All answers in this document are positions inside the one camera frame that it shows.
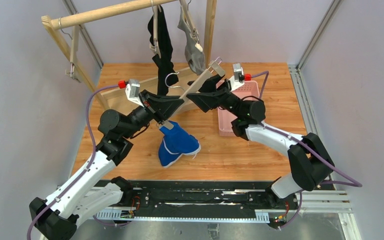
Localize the wooden clip hanger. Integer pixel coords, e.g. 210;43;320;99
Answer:
164;56;226;119

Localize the blue white underwear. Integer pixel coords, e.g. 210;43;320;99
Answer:
157;120;201;168

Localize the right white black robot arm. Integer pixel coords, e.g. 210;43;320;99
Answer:
186;75;335;202

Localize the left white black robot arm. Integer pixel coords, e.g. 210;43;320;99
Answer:
26;90;184;240

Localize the black underwear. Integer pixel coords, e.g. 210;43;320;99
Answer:
152;5;179;96

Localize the grey underwear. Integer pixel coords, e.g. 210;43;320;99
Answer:
177;8;206;76

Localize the wooden hanger with black underwear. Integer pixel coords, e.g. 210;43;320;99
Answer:
149;0;161;58

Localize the wooden hanger with grey underwear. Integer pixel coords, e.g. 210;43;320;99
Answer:
179;0;203;53

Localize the empty wooden hanger left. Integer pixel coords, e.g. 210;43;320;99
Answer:
58;17;82;83

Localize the wooden clothes rack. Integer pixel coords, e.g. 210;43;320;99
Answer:
41;0;218;117

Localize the pink plastic basket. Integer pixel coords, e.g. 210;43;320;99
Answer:
217;80;260;137

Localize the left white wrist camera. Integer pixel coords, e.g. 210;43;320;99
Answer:
125;78;144;107

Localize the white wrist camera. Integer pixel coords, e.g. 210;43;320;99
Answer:
125;78;144;107
228;63;245;92

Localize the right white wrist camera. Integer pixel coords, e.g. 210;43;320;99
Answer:
228;63;245;92

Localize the aluminium frame post right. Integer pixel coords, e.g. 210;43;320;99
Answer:
288;0;343;134

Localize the aluminium frame post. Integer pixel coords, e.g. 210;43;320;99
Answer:
62;0;104;69
288;0;343;134

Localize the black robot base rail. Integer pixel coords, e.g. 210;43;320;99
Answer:
69;179;310;220

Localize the aluminium frame post left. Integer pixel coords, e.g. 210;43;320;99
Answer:
62;0;104;69

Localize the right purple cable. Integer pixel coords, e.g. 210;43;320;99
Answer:
250;70;363;229

